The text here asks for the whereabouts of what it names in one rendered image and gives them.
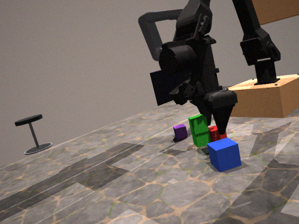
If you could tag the red block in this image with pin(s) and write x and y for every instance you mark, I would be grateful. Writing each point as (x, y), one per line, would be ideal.
(214, 134)

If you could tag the green block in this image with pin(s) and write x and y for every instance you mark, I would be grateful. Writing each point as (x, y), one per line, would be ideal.
(201, 139)
(198, 124)

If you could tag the blue cube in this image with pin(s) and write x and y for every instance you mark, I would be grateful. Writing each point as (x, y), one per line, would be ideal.
(224, 154)

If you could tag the purple cube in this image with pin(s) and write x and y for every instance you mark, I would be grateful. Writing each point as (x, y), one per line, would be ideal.
(180, 131)

